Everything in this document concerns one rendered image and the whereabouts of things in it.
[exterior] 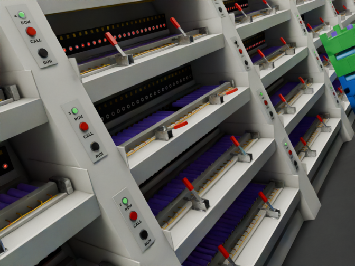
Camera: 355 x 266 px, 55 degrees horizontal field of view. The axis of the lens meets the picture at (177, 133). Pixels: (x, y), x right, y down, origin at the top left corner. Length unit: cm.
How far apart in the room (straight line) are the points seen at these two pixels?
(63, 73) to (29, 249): 32
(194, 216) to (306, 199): 56
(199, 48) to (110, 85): 38
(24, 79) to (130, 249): 36
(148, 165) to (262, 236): 45
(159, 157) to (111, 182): 15
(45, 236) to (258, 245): 62
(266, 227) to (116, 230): 55
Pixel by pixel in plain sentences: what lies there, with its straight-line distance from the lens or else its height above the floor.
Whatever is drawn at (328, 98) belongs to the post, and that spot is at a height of 24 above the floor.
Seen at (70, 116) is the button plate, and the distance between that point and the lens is 66.
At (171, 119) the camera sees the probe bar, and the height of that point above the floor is 56.
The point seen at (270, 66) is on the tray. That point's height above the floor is 53.
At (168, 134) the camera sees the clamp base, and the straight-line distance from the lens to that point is 83.
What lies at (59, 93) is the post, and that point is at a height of 71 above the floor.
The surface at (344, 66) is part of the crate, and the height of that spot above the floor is 43.
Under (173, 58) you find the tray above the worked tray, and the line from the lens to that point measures 93.
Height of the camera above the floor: 61
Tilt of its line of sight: 6 degrees down
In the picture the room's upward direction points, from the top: 28 degrees counter-clockwise
